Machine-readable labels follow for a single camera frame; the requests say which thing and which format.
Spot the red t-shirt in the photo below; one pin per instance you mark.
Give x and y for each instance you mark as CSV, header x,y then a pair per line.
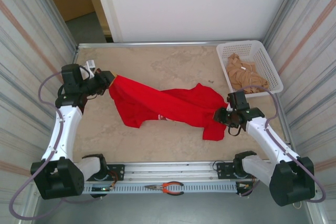
x,y
168,103

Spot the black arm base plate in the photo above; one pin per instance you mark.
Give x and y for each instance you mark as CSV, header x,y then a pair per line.
x,y
118,172
223,171

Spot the aluminium mounting rail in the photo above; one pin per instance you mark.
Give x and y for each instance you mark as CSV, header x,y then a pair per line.
x,y
168,171

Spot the metal corner post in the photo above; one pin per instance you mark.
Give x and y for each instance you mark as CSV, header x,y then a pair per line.
x,y
283,6
58,14

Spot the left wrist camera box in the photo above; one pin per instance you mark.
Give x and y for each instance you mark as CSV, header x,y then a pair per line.
x,y
90,64

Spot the white plastic basket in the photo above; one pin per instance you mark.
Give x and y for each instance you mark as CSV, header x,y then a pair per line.
x,y
267,58

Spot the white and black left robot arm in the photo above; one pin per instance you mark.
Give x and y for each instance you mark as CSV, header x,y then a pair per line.
x,y
65,129

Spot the pale rubber band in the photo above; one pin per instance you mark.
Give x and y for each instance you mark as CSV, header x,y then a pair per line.
x,y
298,205

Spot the tan crumpled cloth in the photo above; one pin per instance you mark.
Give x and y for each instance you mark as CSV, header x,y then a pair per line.
x,y
244,74

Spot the small green circuit board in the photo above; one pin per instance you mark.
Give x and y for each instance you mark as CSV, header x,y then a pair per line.
x,y
101,189

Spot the aluminium table end rail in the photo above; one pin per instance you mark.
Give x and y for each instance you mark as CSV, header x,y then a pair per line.
x,y
157,44

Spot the white door frame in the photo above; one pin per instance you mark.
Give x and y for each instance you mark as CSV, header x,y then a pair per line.
x,y
107,6

